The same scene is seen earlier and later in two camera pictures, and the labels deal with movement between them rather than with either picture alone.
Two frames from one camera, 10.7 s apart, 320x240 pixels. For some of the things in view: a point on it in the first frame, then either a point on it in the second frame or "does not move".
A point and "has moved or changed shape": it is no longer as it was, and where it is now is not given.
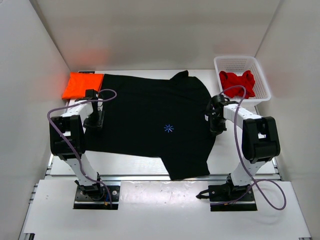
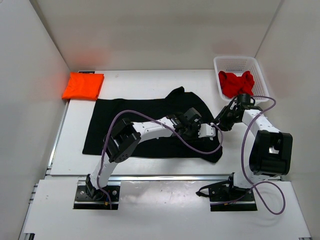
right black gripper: [215, 129] → [221, 120]
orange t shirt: [78, 82] does not move
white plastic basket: [239, 65] does not move
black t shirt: [157, 117] has moved or changed shape
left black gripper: [98, 124] → [196, 125]
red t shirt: [229, 79] does not move
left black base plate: [96, 197] does not move
